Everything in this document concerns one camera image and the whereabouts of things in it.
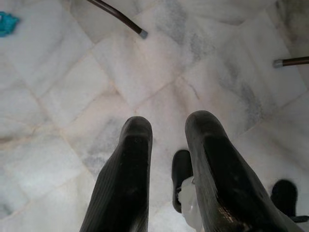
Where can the black robot left foot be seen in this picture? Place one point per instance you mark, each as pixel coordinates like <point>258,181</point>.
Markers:
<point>181,166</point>

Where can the black robot right foot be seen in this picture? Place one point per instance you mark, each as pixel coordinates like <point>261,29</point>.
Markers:
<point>285,197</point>

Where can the white robot lower leg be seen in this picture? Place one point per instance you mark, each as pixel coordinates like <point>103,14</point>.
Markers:
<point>190,207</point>

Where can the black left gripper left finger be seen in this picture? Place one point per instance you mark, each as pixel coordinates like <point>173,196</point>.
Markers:
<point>125,183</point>

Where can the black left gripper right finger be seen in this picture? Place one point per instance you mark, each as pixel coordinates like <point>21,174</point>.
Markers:
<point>224,174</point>

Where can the black robot foot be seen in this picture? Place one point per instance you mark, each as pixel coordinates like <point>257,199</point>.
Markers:
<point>181,166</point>
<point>285,197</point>

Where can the teal crumpled cloth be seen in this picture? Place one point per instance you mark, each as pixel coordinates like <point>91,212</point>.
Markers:
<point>7,24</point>

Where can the brown chair leg grey cap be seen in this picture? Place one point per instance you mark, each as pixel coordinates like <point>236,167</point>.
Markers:
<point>293,61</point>
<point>120,15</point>

